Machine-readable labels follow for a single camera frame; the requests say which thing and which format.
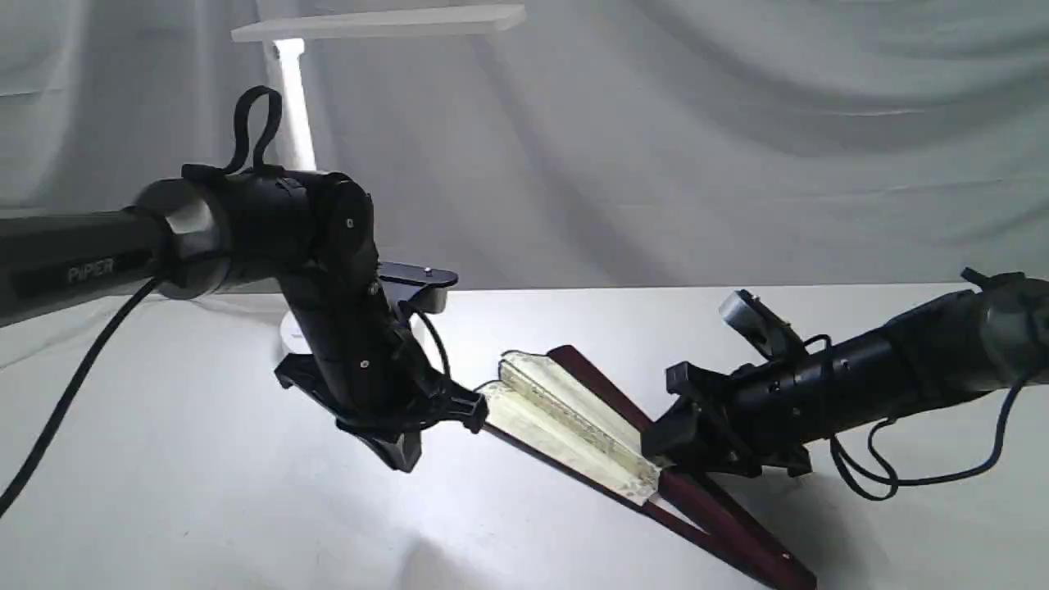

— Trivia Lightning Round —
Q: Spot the paper folding fan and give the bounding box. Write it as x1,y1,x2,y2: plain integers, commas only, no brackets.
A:
477,345,818,589

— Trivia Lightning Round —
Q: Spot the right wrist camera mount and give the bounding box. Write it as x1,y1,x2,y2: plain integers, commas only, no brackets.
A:
718,290,808,361

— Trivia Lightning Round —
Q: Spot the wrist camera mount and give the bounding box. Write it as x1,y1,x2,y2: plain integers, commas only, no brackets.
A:
718,290,808,361
378,261,461,314

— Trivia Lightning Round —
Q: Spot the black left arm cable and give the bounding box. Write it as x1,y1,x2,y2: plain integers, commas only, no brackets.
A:
0,86,452,519

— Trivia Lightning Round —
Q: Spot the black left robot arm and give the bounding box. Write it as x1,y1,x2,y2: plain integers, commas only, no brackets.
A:
1,166,488,473

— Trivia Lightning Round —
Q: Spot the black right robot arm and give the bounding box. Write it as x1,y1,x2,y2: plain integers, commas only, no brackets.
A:
641,270,1048,478

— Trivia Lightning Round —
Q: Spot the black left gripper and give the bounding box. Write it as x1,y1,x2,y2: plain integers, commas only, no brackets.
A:
275,266,488,473

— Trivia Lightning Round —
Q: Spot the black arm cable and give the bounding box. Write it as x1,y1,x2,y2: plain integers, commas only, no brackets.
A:
0,86,452,519
802,266,1035,502

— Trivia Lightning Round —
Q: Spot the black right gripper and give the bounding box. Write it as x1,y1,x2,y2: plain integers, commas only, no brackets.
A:
641,352,829,478

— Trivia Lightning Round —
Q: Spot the grey backdrop curtain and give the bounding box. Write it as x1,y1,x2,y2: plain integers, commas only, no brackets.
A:
1,1,1048,290

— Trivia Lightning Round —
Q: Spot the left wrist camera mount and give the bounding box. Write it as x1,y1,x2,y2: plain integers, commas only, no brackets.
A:
378,261,461,314

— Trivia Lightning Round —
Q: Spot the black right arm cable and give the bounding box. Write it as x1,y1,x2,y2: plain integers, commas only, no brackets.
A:
802,266,1035,502

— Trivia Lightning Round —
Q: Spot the white desk lamp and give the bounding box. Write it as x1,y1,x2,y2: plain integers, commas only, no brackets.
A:
231,4,527,361

